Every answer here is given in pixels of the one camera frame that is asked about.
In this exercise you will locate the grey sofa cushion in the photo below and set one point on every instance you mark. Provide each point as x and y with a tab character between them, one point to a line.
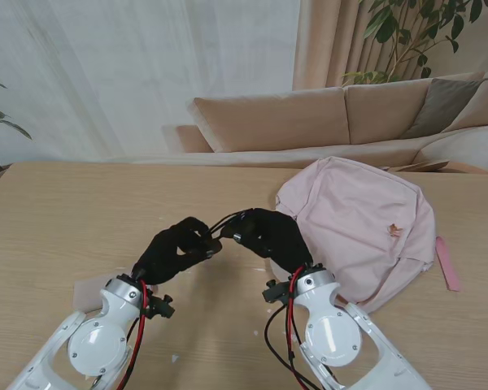
439	105

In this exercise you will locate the beige soft glasses pouch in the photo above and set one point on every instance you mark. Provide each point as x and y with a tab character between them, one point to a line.
85	292

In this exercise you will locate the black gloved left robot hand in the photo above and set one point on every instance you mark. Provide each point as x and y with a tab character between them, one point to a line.
166	256

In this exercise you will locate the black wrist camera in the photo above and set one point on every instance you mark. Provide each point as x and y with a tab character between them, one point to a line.
160	308
276	292

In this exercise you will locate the tall green leafy plant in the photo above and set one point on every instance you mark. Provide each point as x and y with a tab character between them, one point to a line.
384	28

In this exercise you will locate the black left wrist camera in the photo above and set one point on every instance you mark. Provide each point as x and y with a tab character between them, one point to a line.
160	308

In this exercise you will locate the white sofa cushion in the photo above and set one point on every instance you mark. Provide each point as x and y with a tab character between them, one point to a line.
467	146

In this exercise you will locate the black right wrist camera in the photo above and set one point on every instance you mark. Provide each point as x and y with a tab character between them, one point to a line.
276	292

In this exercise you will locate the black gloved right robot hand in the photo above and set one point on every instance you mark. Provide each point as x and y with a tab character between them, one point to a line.
276	235

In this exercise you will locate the brown cardboard piece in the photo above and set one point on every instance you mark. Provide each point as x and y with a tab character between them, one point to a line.
423	165

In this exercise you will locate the beige pleated curtain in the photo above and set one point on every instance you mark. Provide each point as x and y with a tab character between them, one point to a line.
333	48

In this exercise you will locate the pale pink backpack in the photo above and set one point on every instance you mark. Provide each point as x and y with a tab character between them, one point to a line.
349	211

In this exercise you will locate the white sheer curtain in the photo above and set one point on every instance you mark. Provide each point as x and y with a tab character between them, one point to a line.
146	61

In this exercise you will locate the small green houseplant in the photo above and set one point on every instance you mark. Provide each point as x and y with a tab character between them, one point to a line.
0	113

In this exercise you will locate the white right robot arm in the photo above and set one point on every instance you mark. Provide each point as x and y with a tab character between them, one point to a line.
329	325

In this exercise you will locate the beige sofa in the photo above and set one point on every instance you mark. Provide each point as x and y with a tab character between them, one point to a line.
276	122

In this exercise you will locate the dark brown sunglasses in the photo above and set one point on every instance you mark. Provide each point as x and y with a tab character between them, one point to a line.
216	245

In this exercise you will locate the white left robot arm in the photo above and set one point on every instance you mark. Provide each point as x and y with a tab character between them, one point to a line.
93	341

